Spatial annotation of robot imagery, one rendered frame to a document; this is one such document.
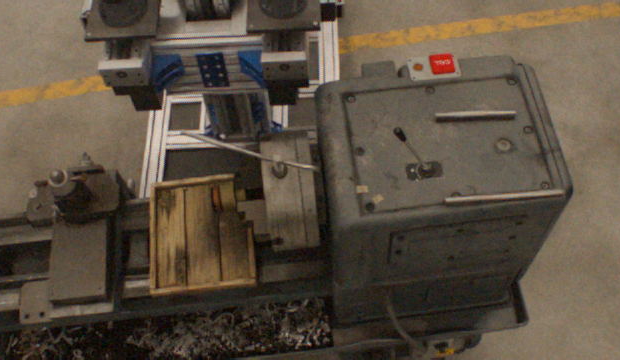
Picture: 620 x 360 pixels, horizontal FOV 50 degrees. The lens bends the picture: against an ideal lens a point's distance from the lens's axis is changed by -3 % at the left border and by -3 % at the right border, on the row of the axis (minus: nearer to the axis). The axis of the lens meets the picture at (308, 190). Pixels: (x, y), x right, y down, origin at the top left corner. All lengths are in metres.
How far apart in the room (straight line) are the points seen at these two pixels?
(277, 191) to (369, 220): 0.24
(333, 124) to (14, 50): 2.53
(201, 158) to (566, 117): 1.72
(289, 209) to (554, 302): 1.56
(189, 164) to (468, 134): 1.53
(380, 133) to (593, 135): 1.85
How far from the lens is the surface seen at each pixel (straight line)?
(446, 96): 1.81
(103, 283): 1.96
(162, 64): 2.24
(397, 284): 2.00
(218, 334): 2.25
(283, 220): 1.71
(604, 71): 3.69
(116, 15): 2.16
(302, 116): 3.04
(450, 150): 1.72
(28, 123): 3.63
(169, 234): 2.06
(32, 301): 2.10
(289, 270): 1.98
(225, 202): 1.82
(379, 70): 1.85
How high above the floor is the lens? 2.69
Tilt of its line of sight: 61 degrees down
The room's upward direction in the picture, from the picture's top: 5 degrees counter-clockwise
